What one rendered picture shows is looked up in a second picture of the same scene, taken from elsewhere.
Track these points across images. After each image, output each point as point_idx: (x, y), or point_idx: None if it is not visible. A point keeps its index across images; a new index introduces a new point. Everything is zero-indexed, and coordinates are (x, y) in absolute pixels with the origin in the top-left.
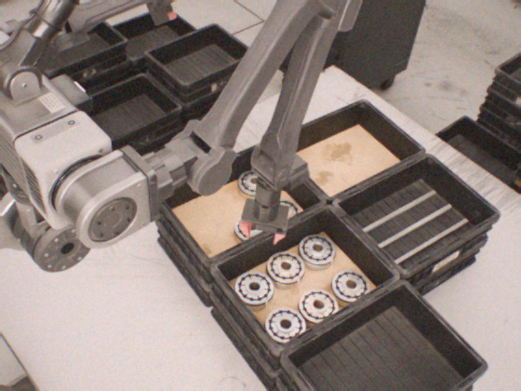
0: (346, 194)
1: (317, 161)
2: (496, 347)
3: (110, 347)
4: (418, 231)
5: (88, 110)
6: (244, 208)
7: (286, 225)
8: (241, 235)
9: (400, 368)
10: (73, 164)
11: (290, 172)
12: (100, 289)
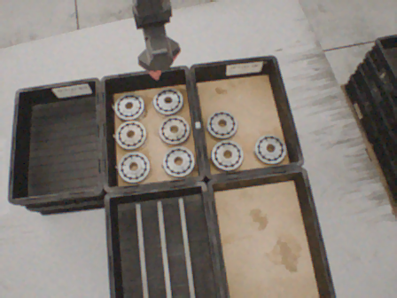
0: (208, 200)
1: (282, 225)
2: (59, 278)
3: (193, 41)
4: (161, 267)
5: None
6: (170, 38)
7: (137, 58)
8: (218, 113)
9: (64, 168)
10: None
11: (145, 34)
12: (238, 47)
